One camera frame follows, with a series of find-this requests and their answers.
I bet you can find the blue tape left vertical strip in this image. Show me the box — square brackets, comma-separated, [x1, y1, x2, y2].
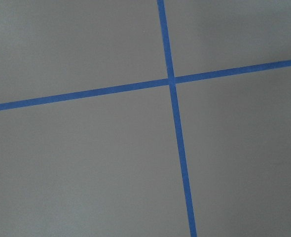
[157, 0, 197, 237]

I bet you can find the blue tape long horizontal strip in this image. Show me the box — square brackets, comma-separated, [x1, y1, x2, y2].
[0, 60, 291, 111]

